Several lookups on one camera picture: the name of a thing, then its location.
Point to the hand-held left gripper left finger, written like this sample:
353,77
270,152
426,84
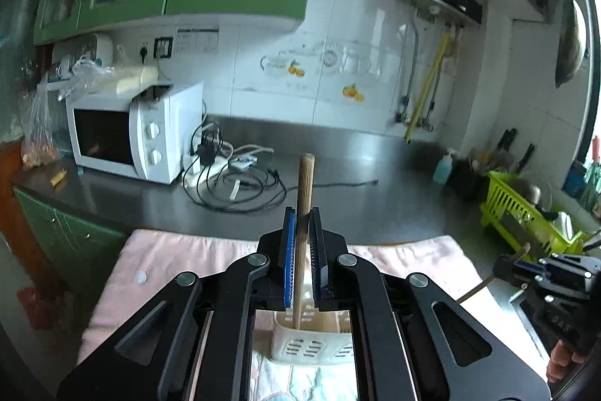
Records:
289,260

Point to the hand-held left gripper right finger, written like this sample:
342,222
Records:
317,250

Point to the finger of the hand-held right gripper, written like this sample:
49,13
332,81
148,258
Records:
573,264
516,272

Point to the wooden chopstick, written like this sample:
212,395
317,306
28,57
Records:
305,185
474,290

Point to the white plastic utensil holder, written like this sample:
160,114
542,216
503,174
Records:
305,347

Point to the person's right hand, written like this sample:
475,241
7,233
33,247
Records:
561,363

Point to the green plastic dish rack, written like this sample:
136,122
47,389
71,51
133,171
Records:
509,203

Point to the windowsill bottles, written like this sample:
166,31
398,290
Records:
584,185

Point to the pink towel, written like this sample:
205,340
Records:
188,250

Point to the dark knife holder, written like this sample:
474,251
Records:
469,180

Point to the small white device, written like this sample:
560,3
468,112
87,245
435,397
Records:
242,163

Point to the white power strip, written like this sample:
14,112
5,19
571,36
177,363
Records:
206,171

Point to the blue soap bottle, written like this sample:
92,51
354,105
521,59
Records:
443,171

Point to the black charger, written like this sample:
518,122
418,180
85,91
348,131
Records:
206,149

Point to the white microwave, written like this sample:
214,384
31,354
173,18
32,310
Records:
155,133

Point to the teapot tile decal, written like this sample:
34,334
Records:
328,58

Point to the green base cabinet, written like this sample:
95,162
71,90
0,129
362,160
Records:
70,236

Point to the hanging dark pan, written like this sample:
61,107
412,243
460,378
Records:
570,39

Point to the small wooden piece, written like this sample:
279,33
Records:
58,180

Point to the red floor object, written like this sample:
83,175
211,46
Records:
35,307

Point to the clear plastic bag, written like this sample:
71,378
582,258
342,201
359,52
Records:
42,119

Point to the printed wall label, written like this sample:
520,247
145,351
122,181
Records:
197,40

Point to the white wall appliance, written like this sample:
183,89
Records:
94,51

